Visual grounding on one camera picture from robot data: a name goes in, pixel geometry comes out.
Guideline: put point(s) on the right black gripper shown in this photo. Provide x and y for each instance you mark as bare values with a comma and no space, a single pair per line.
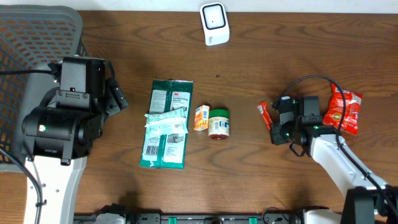
277,138

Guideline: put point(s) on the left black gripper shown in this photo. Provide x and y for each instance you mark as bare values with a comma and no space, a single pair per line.
113,96

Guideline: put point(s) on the red instant coffee stick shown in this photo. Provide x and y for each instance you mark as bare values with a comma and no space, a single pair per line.
263,109

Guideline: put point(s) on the green lid jar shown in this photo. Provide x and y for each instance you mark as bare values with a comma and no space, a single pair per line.
218,127

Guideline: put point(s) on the orange snack packet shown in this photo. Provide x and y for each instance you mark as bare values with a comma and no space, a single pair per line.
201,118

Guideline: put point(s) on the green 3M gloves package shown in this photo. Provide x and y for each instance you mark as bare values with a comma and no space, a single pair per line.
167,151

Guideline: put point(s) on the pale green wipes pack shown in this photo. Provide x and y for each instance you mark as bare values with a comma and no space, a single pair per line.
171,122

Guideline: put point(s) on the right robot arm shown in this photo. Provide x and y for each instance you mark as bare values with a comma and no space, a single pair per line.
366,195

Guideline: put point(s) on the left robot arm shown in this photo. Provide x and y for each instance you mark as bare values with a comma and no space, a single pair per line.
63,113

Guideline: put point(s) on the white barcode scanner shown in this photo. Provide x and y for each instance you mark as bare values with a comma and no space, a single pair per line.
215,23

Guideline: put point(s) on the grey plastic mesh basket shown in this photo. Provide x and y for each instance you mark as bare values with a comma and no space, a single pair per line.
31,38

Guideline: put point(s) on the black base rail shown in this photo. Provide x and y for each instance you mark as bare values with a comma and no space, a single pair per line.
155,218

